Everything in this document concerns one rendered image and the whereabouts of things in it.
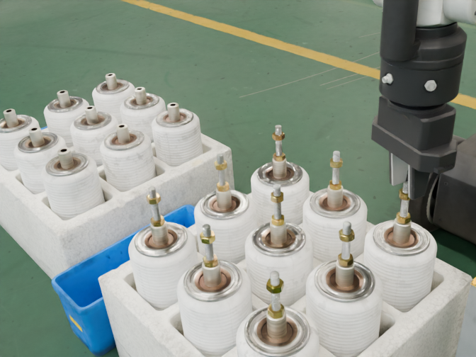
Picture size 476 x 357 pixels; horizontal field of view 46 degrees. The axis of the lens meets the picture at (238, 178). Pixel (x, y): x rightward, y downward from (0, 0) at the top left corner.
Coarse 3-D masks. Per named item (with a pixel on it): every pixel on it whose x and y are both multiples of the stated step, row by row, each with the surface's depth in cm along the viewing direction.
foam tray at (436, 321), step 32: (128, 288) 83; (448, 288) 79; (128, 320) 82; (160, 320) 77; (384, 320) 76; (416, 320) 74; (448, 320) 80; (128, 352) 89; (160, 352) 76; (192, 352) 72; (320, 352) 71; (384, 352) 70; (416, 352) 76; (448, 352) 85
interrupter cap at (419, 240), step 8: (384, 224) 80; (392, 224) 80; (416, 224) 79; (376, 232) 78; (384, 232) 78; (392, 232) 79; (416, 232) 78; (424, 232) 78; (376, 240) 77; (384, 240) 77; (392, 240) 77; (416, 240) 77; (424, 240) 76; (384, 248) 75; (392, 248) 75; (400, 248) 75; (408, 248) 75; (416, 248) 75; (424, 248) 75
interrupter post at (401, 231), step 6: (396, 222) 76; (396, 228) 76; (402, 228) 75; (408, 228) 75; (396, 234) 76; (402, 234) 76; (408, 234) 76; (396, 240) 77; (402, 240) 76; (408, 240) 77
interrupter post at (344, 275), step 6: (336, 264) 70; (336, 270) 70; (342, 270) 69; (348, 270) 69; (336, 276) 70; (342, 276) 70; (348, 276) 70; (336, 282) 71; (342, 282) 70; (348, 282) 70
